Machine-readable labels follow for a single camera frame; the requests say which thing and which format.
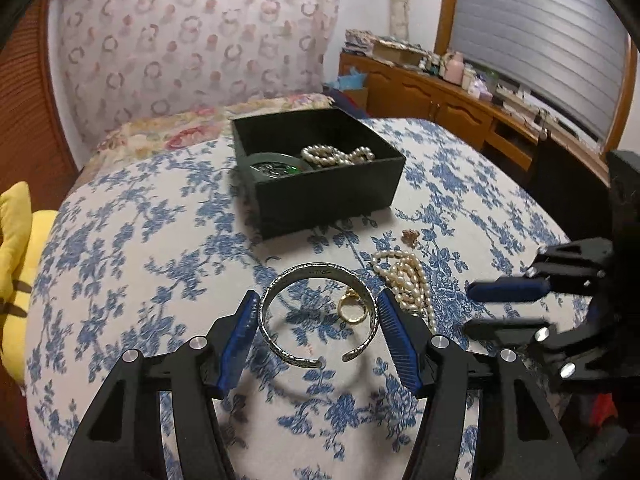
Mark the black square box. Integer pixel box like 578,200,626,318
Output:
230,107,406,240

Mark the floral bedspread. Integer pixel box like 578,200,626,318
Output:
89,92,337,162

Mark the stack of folded cloths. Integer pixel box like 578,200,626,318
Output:
343,29,376,56

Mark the white lace curtain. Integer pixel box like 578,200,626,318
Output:
387,0,414,42

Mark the rice pearl necklace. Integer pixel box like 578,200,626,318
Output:
370,249,434,332

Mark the wooden cabinet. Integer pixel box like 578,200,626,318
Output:
338,49,617,187

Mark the dark green bangle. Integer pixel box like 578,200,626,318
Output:
249,152,302,180

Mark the ring patterned wall cloth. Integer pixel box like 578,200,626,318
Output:
49,0,342,152

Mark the brown louvered wardrobe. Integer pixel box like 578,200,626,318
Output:
0,0,77,202

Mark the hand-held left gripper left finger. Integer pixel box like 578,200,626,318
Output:
57,290,260,480

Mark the yellow plush toy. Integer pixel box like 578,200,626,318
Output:
0,182,59,387

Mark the cardboard box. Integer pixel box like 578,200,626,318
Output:
372,39,427,69

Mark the grey window blind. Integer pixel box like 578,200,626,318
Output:
451,0,632,144

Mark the silver cuff bangle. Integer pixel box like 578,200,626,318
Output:
258,262,379,367

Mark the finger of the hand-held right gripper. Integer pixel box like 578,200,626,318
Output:
462,316,609,392
466,237,616,304

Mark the round pearl necklace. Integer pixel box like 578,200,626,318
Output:
301,144,376,170

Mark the pink thermos jug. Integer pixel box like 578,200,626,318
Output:
444,51,466,84

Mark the blue paper bag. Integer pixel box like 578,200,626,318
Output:
337,67,370,107

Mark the gold ring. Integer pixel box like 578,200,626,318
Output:
337,289,371,324

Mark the blue floral tablecloth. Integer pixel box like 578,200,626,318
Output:
24,117,592,480

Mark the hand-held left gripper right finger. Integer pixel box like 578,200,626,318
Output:
377,290,568,480

